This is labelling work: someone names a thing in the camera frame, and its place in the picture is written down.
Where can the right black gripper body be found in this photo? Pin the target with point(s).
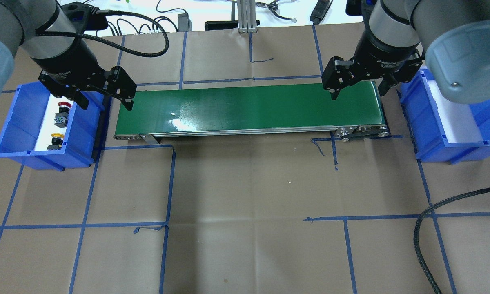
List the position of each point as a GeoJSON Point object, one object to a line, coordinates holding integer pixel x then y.
{"type": "Point", "coordinates": [379, 52]}

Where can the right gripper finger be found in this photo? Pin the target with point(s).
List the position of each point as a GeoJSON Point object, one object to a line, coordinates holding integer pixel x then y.
{"type": "Point", "coordinates": [389, 81]}
{"type": "Point", "coordinates": [338, 75]}

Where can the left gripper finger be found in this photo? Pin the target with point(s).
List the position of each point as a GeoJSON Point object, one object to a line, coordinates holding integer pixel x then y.
{"type": "Point", "coordinates": [121, 86]}
{"type": "Point", "coordinates": [75, 95]}

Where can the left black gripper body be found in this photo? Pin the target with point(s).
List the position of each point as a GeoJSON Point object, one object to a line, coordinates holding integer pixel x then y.
{"type": "Point", "coordinates": [67, 58]}

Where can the red push button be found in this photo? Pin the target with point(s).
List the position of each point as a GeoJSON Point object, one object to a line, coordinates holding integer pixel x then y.
{"type": "Point", "coordinates": [62, 116]}

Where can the yellow push button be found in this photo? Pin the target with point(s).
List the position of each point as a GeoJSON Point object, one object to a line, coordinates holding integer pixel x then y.
{"type": "Point", "coordinates": [57, 140]}

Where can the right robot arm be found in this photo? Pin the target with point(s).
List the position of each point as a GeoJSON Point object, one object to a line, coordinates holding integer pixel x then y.
{"type": "Point", "coordinates": [450, 37]}

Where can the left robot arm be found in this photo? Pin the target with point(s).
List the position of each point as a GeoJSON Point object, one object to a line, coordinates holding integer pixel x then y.
{"type": "Point", "coordinates": [53, 36]}

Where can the green conveyor belt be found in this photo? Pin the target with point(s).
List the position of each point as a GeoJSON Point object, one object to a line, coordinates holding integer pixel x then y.
{"type": "Point", "coordinates": [357, 112]}

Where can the left blue plastic bin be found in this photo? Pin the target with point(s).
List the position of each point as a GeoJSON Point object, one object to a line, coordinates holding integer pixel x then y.
{"type": "Point", "coordinates": [29, 124]}

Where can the blue plastic bin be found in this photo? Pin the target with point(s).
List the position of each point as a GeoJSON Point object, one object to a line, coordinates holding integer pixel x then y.
{"type": "Point", "coordinates": [444, 131]}
{"type": "Point", "coordinates": [29, 124]}

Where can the right blue plastic bin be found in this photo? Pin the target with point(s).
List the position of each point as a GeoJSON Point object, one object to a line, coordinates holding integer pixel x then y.
{"type": "Point", "coordinates": [444, 131]}

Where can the black power adapter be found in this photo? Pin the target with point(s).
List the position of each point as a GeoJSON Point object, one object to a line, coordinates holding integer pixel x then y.
{"type": "Point", "coordinates": [184, 22]}

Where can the aluminium frame post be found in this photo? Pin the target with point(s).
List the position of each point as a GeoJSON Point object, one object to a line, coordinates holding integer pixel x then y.
{"type": "Point", "coordinates": [247, 16]}

